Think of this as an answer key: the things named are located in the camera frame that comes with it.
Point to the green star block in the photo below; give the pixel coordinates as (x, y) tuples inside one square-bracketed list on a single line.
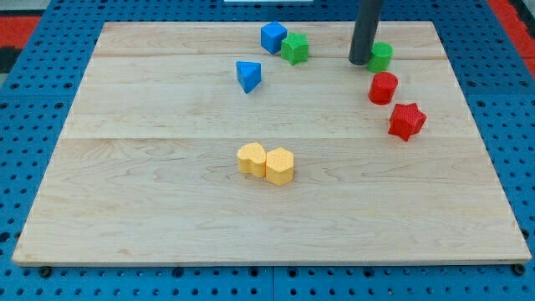
[(294, 48)]

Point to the red star block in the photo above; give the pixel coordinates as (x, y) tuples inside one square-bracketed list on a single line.
[(406, 121)]

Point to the yellow hexagon block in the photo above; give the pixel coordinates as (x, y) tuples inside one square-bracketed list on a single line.
[(279, 166)]

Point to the yellow heart block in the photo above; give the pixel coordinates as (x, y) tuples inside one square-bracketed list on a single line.
[(252, 159)]

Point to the light wooden board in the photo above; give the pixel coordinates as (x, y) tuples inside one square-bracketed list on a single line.
[(145, 170)]

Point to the blue triangle block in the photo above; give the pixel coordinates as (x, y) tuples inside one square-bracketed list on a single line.
[(249, 75)]

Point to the blue cube block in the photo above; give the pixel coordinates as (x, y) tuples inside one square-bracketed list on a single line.
[(272, 35)]

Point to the red cylinder block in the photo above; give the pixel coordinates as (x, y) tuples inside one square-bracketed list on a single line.
[(383, 88)]

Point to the green cylinder block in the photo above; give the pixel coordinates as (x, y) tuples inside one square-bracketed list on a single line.
[(380, 57)]

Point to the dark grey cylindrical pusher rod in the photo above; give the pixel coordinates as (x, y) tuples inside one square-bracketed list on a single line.
[(365, 28)]

